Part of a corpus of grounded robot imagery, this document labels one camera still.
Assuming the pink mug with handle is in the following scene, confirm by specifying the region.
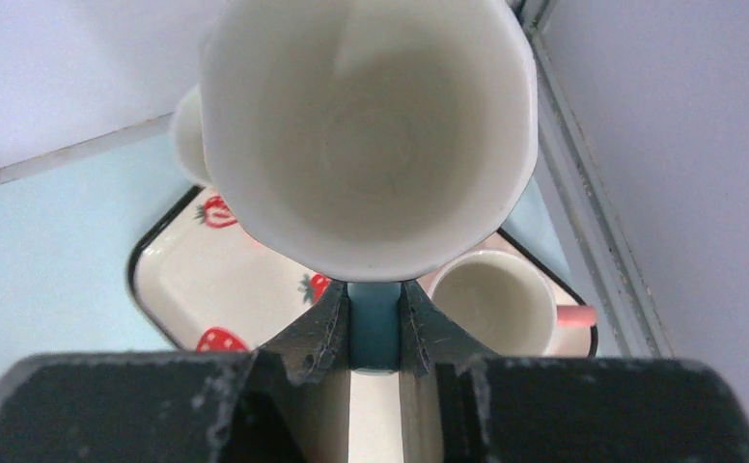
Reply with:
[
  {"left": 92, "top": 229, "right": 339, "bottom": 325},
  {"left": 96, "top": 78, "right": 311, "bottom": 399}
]
[{"left": 429, "top": 250, "right": 597, "bottom": 356}]

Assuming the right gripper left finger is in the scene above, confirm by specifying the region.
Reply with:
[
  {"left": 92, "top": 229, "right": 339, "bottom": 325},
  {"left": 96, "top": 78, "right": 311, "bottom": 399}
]
[{"left": 0, "top": 284, "right": 349, "bottom": 462}]

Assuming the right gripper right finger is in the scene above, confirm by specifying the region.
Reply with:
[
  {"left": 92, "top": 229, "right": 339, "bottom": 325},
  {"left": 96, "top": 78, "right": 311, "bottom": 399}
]
[{"left": 400, "top": 281, "right": 749, "bottom": 462}]

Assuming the blue mug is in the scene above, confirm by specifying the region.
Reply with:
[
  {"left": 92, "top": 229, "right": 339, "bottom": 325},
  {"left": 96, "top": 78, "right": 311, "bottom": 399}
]
[{"left": 198, "top": 1, "right": 538, "bottom": 370}]

